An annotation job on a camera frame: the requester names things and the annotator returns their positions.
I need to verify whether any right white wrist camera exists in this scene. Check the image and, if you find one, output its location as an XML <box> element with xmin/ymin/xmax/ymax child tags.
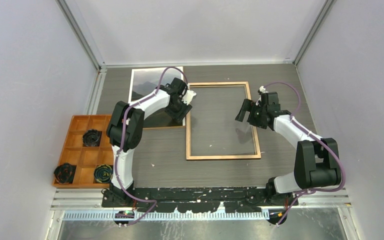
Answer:
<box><xmin>258</xmin><ymin>85</ymin><xmax>268</xmax><ymax>95</ymax></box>

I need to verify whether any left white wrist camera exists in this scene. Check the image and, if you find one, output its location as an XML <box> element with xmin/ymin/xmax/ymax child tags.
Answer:
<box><xmin>181</xmin><ymin>89</ymin><xmax>197</xmax><ymax>105</ymax></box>

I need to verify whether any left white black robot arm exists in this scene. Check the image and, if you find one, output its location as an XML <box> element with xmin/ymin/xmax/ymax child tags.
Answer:
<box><xmin>106</xmin><ymin>78</ymin><xmax>197</xmax><ymax>207</ymax></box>

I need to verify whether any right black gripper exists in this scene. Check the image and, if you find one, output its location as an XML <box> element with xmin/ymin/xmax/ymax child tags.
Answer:
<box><xmin>235</xmin><ymin>98</ymin><xmax>267</xmax><ymax>130</ymax></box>

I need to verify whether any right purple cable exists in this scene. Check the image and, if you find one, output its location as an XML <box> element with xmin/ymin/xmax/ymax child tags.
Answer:
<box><xmin>260</xmin><ymin>81</ymin><xmax>347</xmax><ymax>227</ymax></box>

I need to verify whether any black orange coiled bundle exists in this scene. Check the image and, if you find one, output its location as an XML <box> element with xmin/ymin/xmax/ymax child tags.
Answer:
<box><xmin>53</xmin><ymin>162</ymin><xmax>77</xmax><ymax>185</ymax></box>

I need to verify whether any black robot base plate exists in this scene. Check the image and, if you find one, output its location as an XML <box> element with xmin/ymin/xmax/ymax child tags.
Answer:
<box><xmin>101</xmin><ymin>186</ymin><xmax>297</xmax><ymax>214</ymax></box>

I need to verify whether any orange compartment tray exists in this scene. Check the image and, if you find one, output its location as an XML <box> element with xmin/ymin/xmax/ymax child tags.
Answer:
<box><xmin>52</xmin><ymin>114</ymin><xmax>114</xmax><ymax>189</ymax></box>

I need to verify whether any black wooden picture frame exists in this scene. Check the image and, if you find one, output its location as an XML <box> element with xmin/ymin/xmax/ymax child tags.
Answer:
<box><xmin>185</xmin><ymin>81</ymin><xmax>262</xmax><ymax>161</ymax></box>

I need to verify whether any mountain landscape photo board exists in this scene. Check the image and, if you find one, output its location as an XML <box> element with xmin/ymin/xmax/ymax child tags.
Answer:
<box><xmin>128</xmin><ymin>66</ymin><xmax>185</xmax><ymax>128</ymax></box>

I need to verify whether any purple cable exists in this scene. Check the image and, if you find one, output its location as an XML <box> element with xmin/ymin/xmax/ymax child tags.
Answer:
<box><xmin>260</xmin><ymin>81</ymin><xmax>347</xmax><ymax>227</ymax></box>
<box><xmin>112</xmin><ymin>66</ymin><xmax>190</xmax><ymax>227</ymax></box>

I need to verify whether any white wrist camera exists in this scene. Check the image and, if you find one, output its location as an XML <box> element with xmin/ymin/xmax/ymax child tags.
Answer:
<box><xmin>181</xmin><ymin>89</ymin><xmax>197</xmax><ymax>105</ymax></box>
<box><xmin>258</xmin><ymin>85</ymin><xmax>268</xmax><ymax>95</ymax></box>

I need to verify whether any black yellow-green coiled bundle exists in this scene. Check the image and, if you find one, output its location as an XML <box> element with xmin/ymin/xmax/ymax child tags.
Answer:
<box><xmin>93</xmin><ymin>164</ymin><xmax>113</xmax><ymax>184</ymax></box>

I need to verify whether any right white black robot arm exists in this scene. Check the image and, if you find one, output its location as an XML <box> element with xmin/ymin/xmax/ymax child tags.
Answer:
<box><xmin>235</xmin><ymin>92</ymin><xmax>343</xmax><ymax>205</ymax></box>

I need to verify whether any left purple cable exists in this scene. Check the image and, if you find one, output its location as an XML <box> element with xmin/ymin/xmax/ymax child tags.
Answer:
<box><xmin>112</xmin><ymin>66</ymin><xmax>190</xmax><ymax>227</ymax></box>

